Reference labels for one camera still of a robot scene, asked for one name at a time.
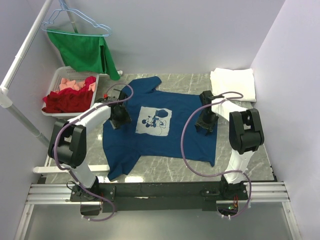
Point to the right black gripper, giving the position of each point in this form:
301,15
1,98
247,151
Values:
208,126

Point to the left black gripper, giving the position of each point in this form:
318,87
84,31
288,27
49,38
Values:
125,119

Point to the blue mickey t shirt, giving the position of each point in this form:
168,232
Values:
159,124

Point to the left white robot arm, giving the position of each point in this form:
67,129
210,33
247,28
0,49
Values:
68,143

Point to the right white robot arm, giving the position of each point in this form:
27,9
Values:
245,134

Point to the magenta garment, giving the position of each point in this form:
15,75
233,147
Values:
90,82

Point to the dark red garment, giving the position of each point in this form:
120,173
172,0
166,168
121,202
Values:
67,101

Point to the folded white t shirt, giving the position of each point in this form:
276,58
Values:
241,81

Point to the pink garment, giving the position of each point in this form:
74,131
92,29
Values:
74,85

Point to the white plastic laundry basket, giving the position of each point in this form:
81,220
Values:
71,74

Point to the green hanging cloth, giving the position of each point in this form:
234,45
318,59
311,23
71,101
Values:
85,53

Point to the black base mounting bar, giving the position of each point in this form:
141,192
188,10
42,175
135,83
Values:
151,196

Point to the white rack foot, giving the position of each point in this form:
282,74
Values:
55,170

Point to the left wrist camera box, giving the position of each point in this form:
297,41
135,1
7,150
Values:
112,93

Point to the aluminium rail frame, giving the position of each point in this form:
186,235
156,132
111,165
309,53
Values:
55,194

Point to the light blue wire hanger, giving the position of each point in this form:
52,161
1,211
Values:
68,21

